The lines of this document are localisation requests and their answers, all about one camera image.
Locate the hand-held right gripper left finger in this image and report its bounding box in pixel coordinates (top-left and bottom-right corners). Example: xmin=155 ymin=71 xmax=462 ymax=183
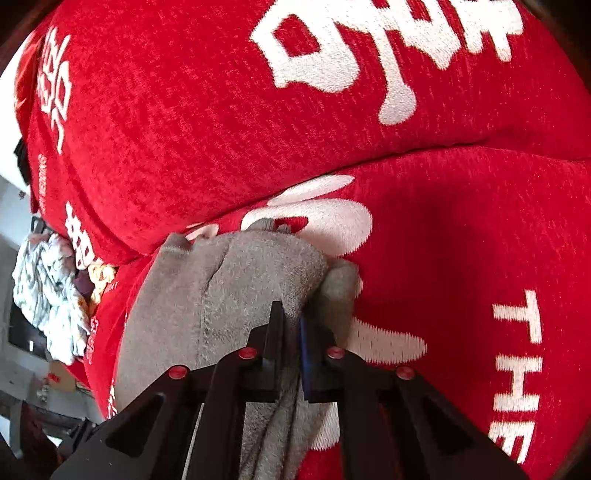
xmin=51 ymin=301 xmax=287 ymax=480

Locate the brown cardboard box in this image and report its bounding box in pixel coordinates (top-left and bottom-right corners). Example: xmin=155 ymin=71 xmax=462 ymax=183
xmin=46 ymin=361 xmax=79 ymax=394

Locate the red printed sofa cover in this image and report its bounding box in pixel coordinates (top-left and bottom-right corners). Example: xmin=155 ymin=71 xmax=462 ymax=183
xmin=14 ymin=0 xmax=591 ymax=480

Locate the yellow white cloth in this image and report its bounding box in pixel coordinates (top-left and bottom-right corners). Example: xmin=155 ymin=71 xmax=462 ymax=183
xmin=89 ymin=264 xmax=117 ymax=303

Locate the grey small garment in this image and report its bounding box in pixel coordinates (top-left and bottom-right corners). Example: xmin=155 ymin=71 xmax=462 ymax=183
xmin=113 ymin=219 xmax=363 ymax=480

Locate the white grey patterned cloth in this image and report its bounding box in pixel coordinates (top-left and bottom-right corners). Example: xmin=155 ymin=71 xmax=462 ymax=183
xmin=12 ymin=232 xmax=92 ymax=366

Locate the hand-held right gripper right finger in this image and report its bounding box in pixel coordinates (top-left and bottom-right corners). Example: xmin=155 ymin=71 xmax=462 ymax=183
xmin=299 ymin=316 xmax=532 ymax=480

